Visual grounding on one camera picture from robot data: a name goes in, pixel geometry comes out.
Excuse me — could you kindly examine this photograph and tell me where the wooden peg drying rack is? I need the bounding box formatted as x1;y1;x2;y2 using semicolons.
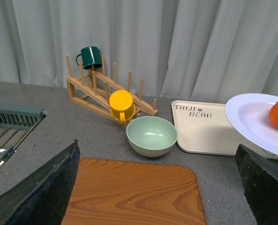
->
65;54;158;124

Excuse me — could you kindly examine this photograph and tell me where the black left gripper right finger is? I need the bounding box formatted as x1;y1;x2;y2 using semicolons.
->
235;144;278;225

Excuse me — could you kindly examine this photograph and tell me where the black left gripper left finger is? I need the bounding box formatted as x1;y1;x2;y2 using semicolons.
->
0;140;80;225

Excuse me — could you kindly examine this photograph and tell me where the grey-green sink dish rack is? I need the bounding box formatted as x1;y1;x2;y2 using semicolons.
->
0;103;46;168

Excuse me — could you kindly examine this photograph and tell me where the brown wooden tray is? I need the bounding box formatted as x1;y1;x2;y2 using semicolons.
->
62;158;207;225

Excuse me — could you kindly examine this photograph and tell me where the light green bowl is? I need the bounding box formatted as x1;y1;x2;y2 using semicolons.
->
126;116;178;158

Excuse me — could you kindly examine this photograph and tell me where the yellow mug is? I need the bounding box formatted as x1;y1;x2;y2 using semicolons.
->
109;90;136;124

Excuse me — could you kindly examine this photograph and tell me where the white round plate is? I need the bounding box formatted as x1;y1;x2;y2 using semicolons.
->
225;93;278;156

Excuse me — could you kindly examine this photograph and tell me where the beige bear tray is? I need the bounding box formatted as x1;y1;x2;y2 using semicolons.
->
171;100;278;161

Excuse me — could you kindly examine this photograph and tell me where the grey curtain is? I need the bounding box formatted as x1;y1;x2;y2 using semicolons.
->
0;0;278;103

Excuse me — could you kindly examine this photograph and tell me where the dark green mug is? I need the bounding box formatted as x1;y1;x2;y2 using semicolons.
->
76;46;102;69

